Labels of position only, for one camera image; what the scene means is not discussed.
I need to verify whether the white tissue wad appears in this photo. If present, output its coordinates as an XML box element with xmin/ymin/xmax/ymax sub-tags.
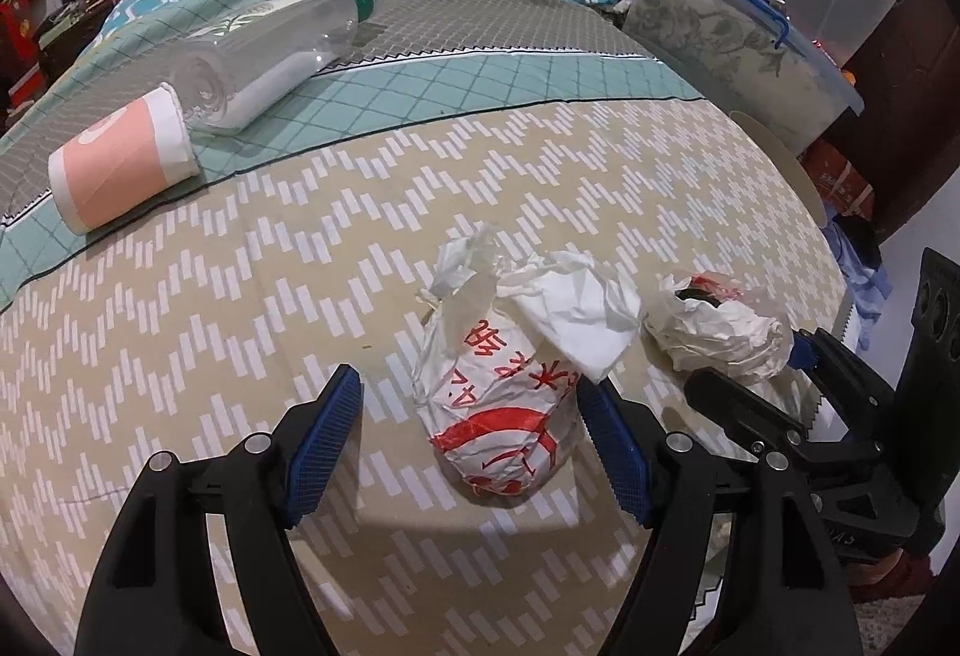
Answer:
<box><xmin>643</xmin><ymin>271</ymin><xmax>794</xmax><ymax>387</ymax></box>

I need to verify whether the dark brown wooden door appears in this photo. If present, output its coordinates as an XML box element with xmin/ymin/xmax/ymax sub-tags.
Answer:
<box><xmin>817</xmin><ymin>0</ymin><xmax>960</xmax><ymax>245</ymax></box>

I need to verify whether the orange printed bag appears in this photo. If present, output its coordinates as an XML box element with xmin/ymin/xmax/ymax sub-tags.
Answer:
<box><xmin>802</xmin><ymin>139</ymin><xmax>878</xmax><ymax>218</ymax></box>

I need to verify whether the pink white paper cup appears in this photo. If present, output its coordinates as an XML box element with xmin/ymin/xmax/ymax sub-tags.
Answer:
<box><xmin>47</xmin><ymin>85</ymin><xmax>202</xmax><ymax>234</ymax></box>

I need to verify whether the clear plastic bottle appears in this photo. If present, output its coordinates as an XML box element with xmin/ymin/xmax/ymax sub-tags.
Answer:
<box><xmin>166</xmin><ymin>0</ymin><xmax>383</xmax><ymax>136</ymax></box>

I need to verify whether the blue cloth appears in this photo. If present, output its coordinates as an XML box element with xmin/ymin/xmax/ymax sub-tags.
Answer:
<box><xmin>829</xmin><ymin>217</ymin><xmax>893</xmax><ymax>350</ymax></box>

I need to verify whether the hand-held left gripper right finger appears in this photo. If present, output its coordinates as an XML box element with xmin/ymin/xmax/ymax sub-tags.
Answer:
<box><xmin>577</xmin><ymin>380</ymin><xmax>856</xmax><ymax>656</ymax></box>

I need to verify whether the white red printed plastic bag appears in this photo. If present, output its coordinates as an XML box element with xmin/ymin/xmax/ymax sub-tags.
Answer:
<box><xmin>415</xmin><ymin>225</ymin><xmax>593</xmax><ymax>499</ymax></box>

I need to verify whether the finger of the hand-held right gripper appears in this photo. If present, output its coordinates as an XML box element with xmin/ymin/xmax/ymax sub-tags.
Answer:
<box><xmin>787</xmin><ymin>326</ymin><xmax>897</xmax><ymax>436</ymax></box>
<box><xmin>684</xmin><ymin>367</ymin><xmax>812</xmax><ymax>456</ymax></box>

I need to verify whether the white paper tissue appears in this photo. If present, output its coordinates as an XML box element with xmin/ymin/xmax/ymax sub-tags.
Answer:
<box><xmin>499</xmin><ymin>251</ymin><xmax>642</xmax><ymax>381</ymax></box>

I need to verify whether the beige round waste bin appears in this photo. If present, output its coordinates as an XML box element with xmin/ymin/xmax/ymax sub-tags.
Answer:
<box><xmin>729</xmin><ymin>110</ymin><xmax>830</xmax><ymax>226</ymax></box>

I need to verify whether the clear storage box blue clasp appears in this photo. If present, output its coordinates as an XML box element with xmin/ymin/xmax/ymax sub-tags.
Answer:
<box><xmin>621</xmin><ymin>0</ymin><xmax>865</xmax><ymax>155</ymax></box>

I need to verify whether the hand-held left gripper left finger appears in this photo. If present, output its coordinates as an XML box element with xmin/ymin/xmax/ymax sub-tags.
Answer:
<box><xmin>73</xmin><ymin>363</ymin><xmax>365</xmax><ymax>656</ymax></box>

